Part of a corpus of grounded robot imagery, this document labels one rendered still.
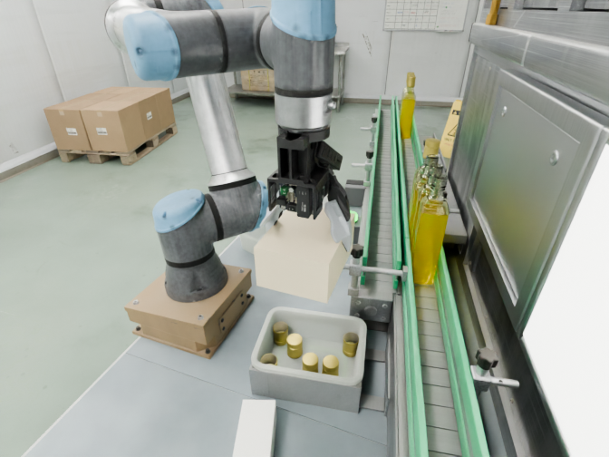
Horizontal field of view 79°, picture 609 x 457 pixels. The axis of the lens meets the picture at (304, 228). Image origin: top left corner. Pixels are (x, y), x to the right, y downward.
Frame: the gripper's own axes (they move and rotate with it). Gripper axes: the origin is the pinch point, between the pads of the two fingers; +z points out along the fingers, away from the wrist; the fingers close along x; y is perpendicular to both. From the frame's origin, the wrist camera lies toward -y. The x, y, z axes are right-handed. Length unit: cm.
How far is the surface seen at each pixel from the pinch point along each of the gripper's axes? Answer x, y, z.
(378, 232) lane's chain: 6.2, -42.6, 22.7
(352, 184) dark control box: -11, -83, 28
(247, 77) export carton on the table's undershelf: -286, -509, 72
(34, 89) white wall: -379, -226, 44
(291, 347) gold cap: -4.2, -1.2, 29.8
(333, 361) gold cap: 5.5, -0.1, 28.7
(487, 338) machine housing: 36, -20, 31
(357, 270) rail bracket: 6.4, -13.1, 14.5
